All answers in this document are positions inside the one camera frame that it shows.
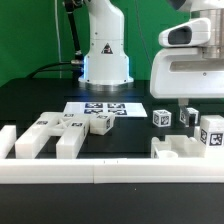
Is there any black camera stand pole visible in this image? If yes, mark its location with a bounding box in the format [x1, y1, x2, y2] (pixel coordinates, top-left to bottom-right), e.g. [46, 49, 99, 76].
[63, 0, 83, 60]

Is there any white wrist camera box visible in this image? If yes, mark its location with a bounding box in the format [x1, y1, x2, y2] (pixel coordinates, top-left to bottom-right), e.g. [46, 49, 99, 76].
[158, 18, 211, 48]

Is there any white U-shaped fence frame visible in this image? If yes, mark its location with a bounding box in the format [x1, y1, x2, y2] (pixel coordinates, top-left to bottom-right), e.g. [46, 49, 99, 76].
[0, 125, 224, 184]

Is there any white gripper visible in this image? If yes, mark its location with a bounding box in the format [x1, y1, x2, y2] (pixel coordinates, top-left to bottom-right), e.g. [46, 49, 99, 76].
[150, 48, 224, 127]

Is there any white marker sheet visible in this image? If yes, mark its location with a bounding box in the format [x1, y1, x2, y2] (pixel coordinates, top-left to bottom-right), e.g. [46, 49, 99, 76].
[64, 102, 147, 117]

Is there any white chair seat plate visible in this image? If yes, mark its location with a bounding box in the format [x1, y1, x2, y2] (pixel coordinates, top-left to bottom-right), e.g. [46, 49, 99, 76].
[151, 135, 204, 159]

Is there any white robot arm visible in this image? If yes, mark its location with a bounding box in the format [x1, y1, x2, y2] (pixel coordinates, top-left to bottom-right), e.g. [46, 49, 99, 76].
[79, 0, 224, 108]

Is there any white chair back frame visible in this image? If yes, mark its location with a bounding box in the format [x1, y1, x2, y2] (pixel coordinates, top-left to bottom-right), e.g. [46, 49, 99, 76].
[15, 112, 90, 159]

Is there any black cable on table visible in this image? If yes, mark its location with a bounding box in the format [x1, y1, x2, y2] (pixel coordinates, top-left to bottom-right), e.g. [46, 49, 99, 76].
[26, 61, 84, 80]

